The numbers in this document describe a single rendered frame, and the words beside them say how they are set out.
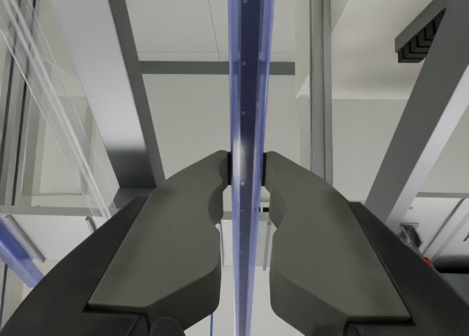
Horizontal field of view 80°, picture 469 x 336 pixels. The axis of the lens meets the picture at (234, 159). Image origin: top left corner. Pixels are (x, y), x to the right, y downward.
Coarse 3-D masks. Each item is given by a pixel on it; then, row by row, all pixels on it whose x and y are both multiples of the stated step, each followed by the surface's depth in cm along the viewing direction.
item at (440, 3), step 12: (444, 0) 49; (432, 12) 52; (444, 12) 49; (408, 24) 59; (420, 24) 55; (432, 24) 52; (408, 36) 59; (420, 36) 55; (432, 36) 53; (396, 48) 64; (408, 48) 59; (420, 48) 57; (408, 60) 62; (420, 60) 62
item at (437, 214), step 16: (432, 192) 37; (416, 208) 37; (432, 208) 37; (448, 208) 37; (464, 208) 37; (432, 224) 39; (448, 224) 39; (464, 224) 39; (432, 240) 41; (448, 240) 41; (464, 240) 41; (432, 256) 44; (448, 256) 44; (464, 256) 44; (448, 272) 47; (464, 272) 47
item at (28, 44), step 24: (0, 0) 12; (24, 0) 13; (0, 24) 13; (24, 24) 13; (24, 48) 14; (48, 48) 15; (24, 72) 15; (48, 72) 15; (48, 96) 15; (48, 120) 16; (72, 120) 17; (72, 144) 17; (72, 168) 19; (96, 168) 20; (96, 192) 20; (96, 216) 22
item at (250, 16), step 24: (240, 0) 8; (264, 0) 8; (240, 24) 9; (264, 24) 9; (240, 48) 9; (264, 48) 9; (240, 72) 10; (264, 72) 10; (240, 96) 10; (264, 96) 10; (240, 120) 11; (264, 120) 11; (240, 144) 12; (240, 168) 12; (240, 192) 13; (240, 216) 14; (240, 240) 16; (240, 264) 17; (240, 288) 19; (240, 312) 22
